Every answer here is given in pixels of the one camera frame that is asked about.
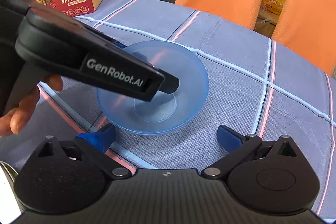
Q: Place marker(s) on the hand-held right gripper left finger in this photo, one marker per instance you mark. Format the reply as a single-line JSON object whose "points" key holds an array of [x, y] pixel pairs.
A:
{"points": [[95, 137]]}

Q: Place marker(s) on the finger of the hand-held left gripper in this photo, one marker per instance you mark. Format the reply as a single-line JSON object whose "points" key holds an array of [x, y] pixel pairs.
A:
{"points": [[120, 44], [170, 84]]}

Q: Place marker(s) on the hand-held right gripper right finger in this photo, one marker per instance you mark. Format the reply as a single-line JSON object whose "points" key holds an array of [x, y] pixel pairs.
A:
{"points": [[228, 138]]}

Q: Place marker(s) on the blue plastic bowl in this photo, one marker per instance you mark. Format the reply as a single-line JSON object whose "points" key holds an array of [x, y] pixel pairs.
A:
{"points": [[183, 77]]}

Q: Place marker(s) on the person's left hand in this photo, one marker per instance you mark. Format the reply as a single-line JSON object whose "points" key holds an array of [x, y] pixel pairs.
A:
{"points": [[15, 121]]}

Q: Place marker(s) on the blue plaid tablecloth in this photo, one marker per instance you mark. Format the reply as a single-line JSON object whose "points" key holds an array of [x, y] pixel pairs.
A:
{"points": [[236, 82]]}

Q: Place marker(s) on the white ceramic bowl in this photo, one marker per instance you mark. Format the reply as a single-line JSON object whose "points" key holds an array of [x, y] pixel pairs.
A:
{"points": [[8, 192]]}

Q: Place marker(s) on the brown cardboard box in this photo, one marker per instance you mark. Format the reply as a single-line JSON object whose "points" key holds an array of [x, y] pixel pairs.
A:
{"points": [[265, 22]]}

